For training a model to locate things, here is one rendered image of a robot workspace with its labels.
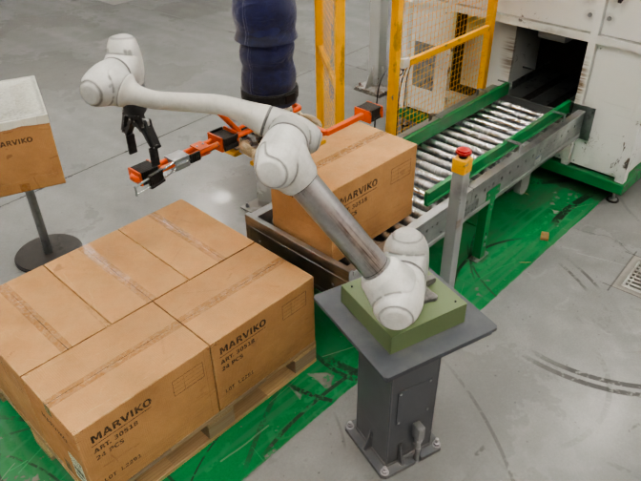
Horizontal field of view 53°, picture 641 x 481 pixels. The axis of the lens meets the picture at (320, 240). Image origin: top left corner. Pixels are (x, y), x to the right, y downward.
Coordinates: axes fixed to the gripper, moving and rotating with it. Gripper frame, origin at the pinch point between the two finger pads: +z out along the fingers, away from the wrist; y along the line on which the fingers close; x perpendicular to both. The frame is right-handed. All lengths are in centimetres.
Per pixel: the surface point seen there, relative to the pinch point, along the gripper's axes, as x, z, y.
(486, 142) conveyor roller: -235, 82, -4
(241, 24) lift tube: -48, -34, 0
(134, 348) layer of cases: 19, 79, 2
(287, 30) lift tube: -60, -31, -10
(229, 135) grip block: -36.2, 4.7, -1.4
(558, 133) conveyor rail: -267, 77, -34
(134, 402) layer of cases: 33, 82, -18
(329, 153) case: -98, 39, 4
